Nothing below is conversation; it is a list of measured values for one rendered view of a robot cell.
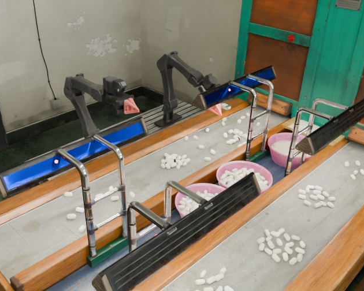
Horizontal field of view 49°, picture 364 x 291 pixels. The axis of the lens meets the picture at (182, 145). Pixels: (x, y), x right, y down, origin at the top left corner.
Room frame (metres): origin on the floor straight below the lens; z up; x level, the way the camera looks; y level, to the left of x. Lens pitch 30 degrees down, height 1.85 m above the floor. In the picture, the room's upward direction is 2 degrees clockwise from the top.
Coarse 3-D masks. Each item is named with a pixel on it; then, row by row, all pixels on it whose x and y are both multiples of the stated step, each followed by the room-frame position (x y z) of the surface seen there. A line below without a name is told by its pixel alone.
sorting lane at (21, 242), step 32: (224, 128) 2.11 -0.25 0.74; (256, 128) 2.13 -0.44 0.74; (160, 160) 1.74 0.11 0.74; (192, 160) 1.75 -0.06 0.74; (96, 192) 1.45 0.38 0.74; (128, 192) 1.45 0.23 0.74; (32, 224) 1.22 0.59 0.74; (64, 224) 1.23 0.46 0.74; (96, 224) 1.24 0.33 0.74; (0, 256) 1.04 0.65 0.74; (32, 256) 1.05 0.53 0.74
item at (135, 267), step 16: (224, 192) 0.98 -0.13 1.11; (240, 192) 1.02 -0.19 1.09; (256, 192) 1.06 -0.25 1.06; (224, 208) 0.95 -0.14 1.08; (240, 208) 0.99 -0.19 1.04; (176, 224) 0.83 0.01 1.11; (192, 224) 0.86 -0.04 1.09; (208, 224) 0.89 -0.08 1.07; (160, 240) 0.78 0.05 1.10; (176, 240) 0.80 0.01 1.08; (192, 240) 0.83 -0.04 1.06; (128, 256) 0.71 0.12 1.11; (144, 256) 0.73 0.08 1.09; (160, 256) 0.75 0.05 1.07; (112, 272) 0.67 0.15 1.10; (128, 272) 0.69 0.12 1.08; (144, 272) 0.71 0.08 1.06; (96, 288) 0.66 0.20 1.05; (112, 288) 0.64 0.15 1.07; (128, 288) 0.66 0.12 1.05
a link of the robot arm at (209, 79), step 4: (208, 76) 2.11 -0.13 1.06; (212, 76) 2.12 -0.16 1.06; (192, 80) 2.15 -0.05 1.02; (200, 80) 2.13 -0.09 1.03; (204, 80) 2.13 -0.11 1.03; (208, 80) 2.10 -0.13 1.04; (212, 80) 2.10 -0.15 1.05; (216, 80) 2.11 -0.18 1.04; (192, 84) 2.15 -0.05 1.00; (196, 84) 2.13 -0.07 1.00; (200, 84) 2.17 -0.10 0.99; (204, 84) 2.11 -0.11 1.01; (208, 84) 2.09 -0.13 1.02; (212, 84) 2.08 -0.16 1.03; (208, 88) 2.10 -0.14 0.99
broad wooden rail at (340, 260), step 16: (352, 224) 1.26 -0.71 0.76; (336, 240) 1.16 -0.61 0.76; (352, 240) 1.17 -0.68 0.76; (320, 256) 1.08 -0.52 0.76; (336, 256) 1.08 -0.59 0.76; (352, 256) 1.08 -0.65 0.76; (304, 272) 1.00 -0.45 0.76; (320, 272) 1.00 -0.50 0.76; (336, 272) 1.00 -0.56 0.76; (352, 272) 1.10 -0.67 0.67; (288, 288) 0.93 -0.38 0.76; (304, 288) 0.93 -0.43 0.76; (320, 288) 0.93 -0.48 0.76; (336, 288) 0.95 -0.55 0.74
